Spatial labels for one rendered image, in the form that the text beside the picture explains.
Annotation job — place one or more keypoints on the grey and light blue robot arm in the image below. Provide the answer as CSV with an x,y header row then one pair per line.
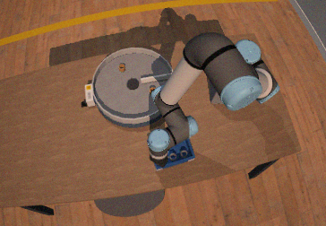
x,y
233,79

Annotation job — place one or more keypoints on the blue crate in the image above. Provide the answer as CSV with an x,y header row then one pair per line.
x,y
184,145

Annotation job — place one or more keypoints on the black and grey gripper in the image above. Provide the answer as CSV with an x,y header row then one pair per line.
x,y
161,161

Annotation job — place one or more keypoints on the grey round turntable disc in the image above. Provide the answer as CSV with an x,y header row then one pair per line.
x,y
125,101

